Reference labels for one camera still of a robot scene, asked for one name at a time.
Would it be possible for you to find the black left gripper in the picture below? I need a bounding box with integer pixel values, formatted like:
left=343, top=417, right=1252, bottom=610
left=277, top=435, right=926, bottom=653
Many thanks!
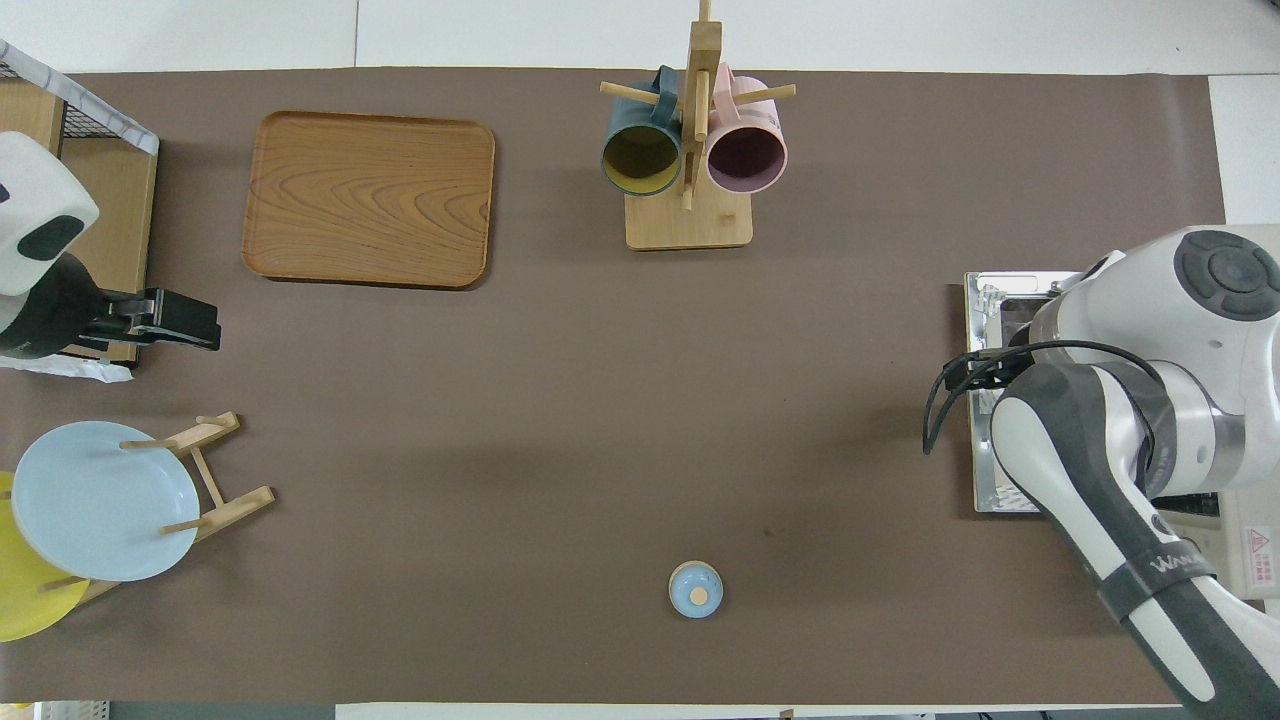
left=0, top=255, right=222, bottom=361

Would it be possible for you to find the oven door with glass window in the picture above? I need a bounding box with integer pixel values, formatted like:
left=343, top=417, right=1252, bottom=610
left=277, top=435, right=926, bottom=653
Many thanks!
left=963, top=270, right=1086, bottom=516

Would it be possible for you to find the white checked cloth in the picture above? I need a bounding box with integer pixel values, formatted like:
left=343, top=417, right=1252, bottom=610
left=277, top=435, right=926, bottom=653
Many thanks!
left=0, top=40, right=159, bottom=385

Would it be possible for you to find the light blue plate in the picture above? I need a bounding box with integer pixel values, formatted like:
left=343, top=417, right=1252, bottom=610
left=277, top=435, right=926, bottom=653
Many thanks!
left=12, top=420, right=201, bottom=583

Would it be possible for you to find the wooden plate rack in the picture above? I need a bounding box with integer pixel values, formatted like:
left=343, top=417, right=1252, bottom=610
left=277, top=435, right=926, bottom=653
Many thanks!
left=40, top=410, right=276, bottom=606

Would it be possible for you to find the wooden tray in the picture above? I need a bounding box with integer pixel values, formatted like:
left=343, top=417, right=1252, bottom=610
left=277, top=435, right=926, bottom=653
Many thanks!
left=242, top=110, right=497, bottom=291

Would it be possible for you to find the yellow plate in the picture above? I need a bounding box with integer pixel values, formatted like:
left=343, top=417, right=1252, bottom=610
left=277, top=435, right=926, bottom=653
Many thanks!
left=0, top=470, right=91, bottom=643

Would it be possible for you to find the brown table mat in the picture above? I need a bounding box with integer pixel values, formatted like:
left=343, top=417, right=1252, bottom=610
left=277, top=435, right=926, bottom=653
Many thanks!
left=0, top=68, right=1227, bottom=706

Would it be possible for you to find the dark blue mug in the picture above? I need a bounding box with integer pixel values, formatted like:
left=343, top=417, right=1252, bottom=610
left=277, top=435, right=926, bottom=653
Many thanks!
left=600, top=65, right=685, bottom=198

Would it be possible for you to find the wooden mug tree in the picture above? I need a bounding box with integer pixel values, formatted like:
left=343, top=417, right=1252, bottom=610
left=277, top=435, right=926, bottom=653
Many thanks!
left=600, top=0, right=798, bottom=251

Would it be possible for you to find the blue service bell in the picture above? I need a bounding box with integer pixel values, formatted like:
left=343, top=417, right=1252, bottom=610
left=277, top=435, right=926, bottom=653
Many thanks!
left=668, top=560, right=724, bottom=619

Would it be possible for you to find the pink mug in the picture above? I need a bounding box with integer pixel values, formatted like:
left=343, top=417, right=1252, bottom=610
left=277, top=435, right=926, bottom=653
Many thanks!
left=705, top=62, right=790, bottom=196

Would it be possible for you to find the wooden shelf with wire basket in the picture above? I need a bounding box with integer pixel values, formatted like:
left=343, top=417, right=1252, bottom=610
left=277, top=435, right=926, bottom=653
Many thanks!
left=0, top=40, right=161, bottom=366

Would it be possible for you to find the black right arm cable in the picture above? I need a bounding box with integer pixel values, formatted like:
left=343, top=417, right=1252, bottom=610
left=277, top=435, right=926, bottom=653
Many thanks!
left=922, top=340, right=1166, bottom=456

